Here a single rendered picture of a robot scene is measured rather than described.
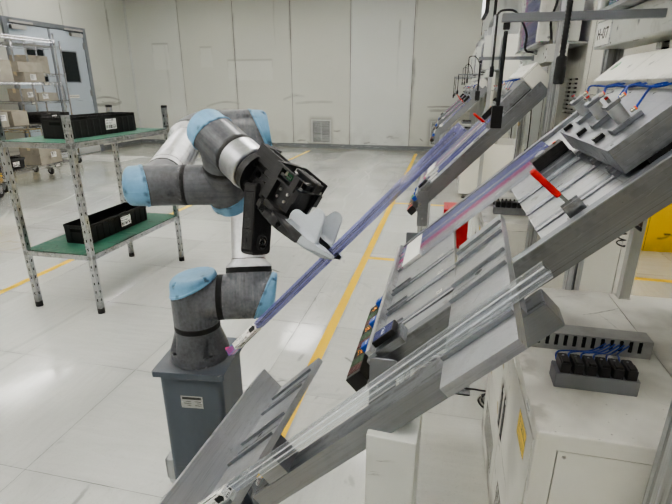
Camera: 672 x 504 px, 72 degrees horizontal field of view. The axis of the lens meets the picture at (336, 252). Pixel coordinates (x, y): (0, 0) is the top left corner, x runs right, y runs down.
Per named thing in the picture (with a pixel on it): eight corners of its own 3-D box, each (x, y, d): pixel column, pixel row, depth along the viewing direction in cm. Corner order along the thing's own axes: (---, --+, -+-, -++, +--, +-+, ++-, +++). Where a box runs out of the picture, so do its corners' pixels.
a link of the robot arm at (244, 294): (222, 318, 124) (217, 118, 127) (279, 316, 126) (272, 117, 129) (215, 323, 112) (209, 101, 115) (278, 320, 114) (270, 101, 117)
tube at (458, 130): (228, 355, 77) (225, 350, 77) (234, 354, 78) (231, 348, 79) (463, 128, 56) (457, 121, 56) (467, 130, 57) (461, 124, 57)
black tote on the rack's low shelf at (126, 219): (90, 244, 271) (87, 226, 267) (65, 242, 275) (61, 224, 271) (148, 219, 324) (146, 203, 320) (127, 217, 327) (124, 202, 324)
